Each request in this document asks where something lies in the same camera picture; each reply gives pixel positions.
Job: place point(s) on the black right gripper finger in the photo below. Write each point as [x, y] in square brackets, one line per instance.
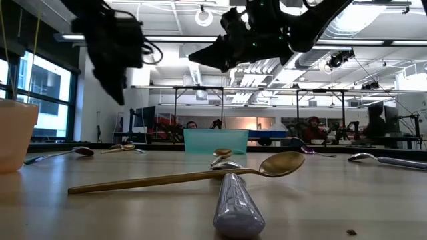
[217, 58]
[227, 41]

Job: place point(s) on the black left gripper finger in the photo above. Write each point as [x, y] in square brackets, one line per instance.
[107, 80]
[120, 83]

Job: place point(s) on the gold spoon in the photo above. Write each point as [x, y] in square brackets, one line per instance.
[223, 152]
[283, 163]
[129, 146]
[116, 146]

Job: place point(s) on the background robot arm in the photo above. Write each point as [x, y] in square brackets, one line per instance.
[415, 123]
[170, 130]
[216, 124]
[350, 128]

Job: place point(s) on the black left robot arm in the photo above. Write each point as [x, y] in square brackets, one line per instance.
[83, 6]

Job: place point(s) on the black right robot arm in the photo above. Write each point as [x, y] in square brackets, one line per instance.
[320, 23]

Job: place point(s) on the black computer monitor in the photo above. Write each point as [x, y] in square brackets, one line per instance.
[145, 116]
[392, 118]

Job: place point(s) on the long ceiling light bar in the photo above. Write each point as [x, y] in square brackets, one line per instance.
[173, 38]
[350, 42]

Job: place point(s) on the black-framed window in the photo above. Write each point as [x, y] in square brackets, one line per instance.
[46, 83]

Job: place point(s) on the person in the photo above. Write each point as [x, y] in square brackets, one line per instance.
[191, 125]
[375, 125]
[313, 131]

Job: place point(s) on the teal plastic bin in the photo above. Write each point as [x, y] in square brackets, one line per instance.
[213, 141]

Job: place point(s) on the blue storage bins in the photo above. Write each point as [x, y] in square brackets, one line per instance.
[267, 134]

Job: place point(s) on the orange plastic bin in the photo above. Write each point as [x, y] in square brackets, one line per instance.
[16, 133]

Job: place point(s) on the black station frame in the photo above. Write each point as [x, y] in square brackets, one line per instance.
[175, 106]
[343, 110]

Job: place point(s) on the black aluminium table frame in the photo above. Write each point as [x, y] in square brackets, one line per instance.
[160, 146]

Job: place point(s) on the black overhead camera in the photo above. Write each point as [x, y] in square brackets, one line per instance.
[338, 59]
[370, 85]

